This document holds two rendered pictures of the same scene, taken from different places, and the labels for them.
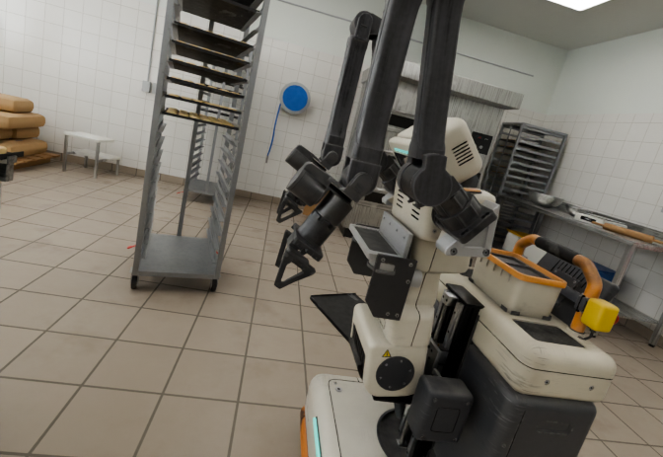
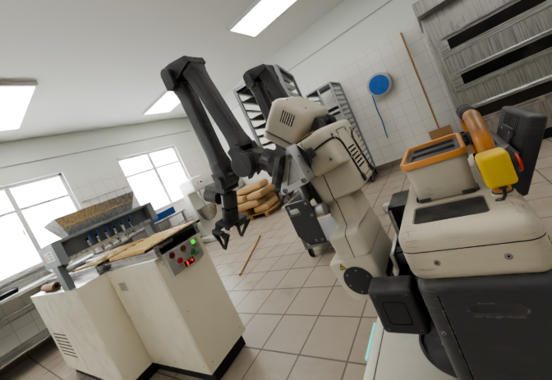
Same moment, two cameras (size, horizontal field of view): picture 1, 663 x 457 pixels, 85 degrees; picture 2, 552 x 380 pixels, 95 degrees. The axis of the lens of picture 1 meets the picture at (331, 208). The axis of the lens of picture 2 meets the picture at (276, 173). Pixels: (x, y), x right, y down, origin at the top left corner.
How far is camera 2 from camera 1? 0.81 m
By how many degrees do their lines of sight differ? 46
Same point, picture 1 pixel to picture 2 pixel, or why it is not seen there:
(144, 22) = not seen: hidden behind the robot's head
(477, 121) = not seen: outside the picture
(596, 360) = (489, 224)
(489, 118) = not seen: outside the picture
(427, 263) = (328, 194)
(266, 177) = (395, 145)
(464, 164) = (292, 123)
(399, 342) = (344, 257)
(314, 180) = (209, 192)
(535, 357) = (403, 242)
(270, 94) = (363, 94)
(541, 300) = (444, 177)
